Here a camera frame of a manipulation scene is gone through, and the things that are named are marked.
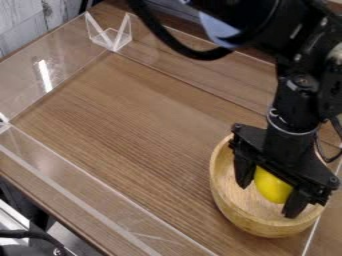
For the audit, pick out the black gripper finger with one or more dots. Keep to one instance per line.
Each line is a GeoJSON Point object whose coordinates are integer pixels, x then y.
{"type": "Point", "coordinates": [245, 167]}
{"type": "Point", "coordinates": [296, 204]}

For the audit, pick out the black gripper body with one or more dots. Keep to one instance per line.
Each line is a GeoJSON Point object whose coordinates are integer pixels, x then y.
{"type": "Point", "coordinates": [286, 151]}

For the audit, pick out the yellow lemon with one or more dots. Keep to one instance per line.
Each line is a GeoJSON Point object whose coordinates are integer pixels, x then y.
{"type": "Point", "coordinates": [274, 189]}

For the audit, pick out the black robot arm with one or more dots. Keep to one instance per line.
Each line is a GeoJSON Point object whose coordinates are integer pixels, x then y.
{"type": "Point", "coordinates": [300, 32]}

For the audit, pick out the light wooden bowl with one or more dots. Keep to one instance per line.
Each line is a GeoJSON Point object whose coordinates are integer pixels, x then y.
{"type": "Point", "coordinates": [246, 209]}

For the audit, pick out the clear acrylic enclosure walls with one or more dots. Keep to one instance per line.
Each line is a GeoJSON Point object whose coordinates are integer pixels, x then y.
{"type": "Point", "coordinates": [109, 137]}

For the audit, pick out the clear acrylic corner bracket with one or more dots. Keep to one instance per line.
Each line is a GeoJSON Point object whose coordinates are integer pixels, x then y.
{"type": "Point", "coordinates": [110, 38]}

